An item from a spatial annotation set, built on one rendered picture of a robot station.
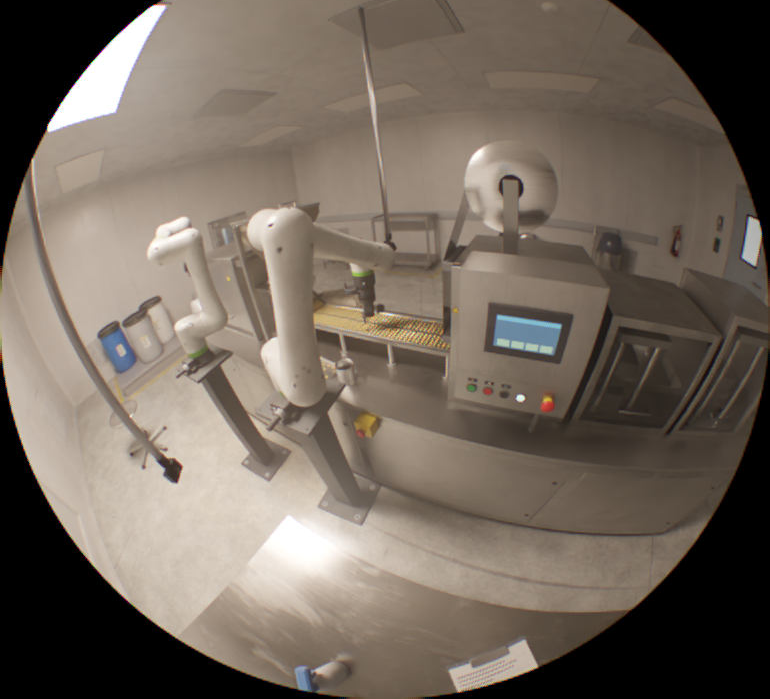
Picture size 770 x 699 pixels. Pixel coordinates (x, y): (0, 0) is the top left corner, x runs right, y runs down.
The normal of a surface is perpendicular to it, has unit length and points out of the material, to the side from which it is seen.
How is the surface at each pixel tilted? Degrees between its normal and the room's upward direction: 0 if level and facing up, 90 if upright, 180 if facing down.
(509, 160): 90
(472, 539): 0
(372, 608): 0
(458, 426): 0
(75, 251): 90
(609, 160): 90
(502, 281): 90
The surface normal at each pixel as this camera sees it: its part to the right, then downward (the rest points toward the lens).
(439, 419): -0.11, -0.87
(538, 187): -0.47, 0.47
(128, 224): 0.88, 0.14
